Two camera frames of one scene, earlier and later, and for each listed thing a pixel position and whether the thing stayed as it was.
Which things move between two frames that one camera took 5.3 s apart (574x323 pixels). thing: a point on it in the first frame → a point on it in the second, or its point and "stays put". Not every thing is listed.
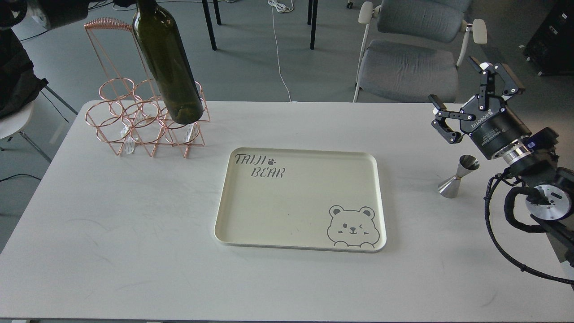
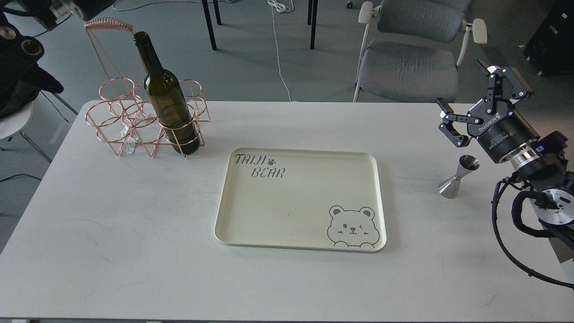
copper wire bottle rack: (130, 110) stays put
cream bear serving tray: (303, 199) stays put
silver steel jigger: (448, 188) stays put
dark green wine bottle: (159, 32) → (168, 100)
